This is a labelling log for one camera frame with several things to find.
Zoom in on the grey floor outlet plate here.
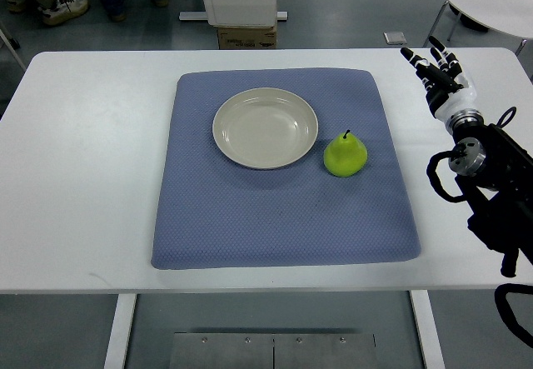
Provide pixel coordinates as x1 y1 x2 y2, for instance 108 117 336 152
383 32 407 45

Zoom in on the metal base plate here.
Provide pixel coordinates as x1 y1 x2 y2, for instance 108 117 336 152
169 332 378 368

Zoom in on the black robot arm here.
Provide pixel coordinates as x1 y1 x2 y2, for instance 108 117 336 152
426 107 532 279

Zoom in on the right white table leg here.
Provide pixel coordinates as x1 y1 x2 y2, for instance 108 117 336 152
409 290 446 369

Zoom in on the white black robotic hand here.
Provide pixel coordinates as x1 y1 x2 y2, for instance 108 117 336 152
400 36 477 122

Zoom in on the black looped cable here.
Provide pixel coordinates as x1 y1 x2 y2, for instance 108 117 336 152
496 107 518 128

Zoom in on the white chair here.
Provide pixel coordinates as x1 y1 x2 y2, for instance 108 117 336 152
428 0 532 54

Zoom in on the blue textured mat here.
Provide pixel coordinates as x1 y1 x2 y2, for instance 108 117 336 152
152 68 421 270

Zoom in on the left white table leg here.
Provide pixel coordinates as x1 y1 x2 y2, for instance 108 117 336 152
103 293 137 369

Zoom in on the beige round plate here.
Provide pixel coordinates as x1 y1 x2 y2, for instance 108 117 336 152
212 87 319 170

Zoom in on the green pear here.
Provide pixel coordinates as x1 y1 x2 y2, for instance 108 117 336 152
323 130 368 177

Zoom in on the white table leg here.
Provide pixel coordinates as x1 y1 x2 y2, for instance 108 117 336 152
409 290 446 369
103 293 137 369

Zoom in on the cardboard box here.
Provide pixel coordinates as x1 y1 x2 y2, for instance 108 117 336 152
217 27 277 50

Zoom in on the white sneaker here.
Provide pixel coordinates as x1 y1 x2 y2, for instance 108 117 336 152
41 0 90 27

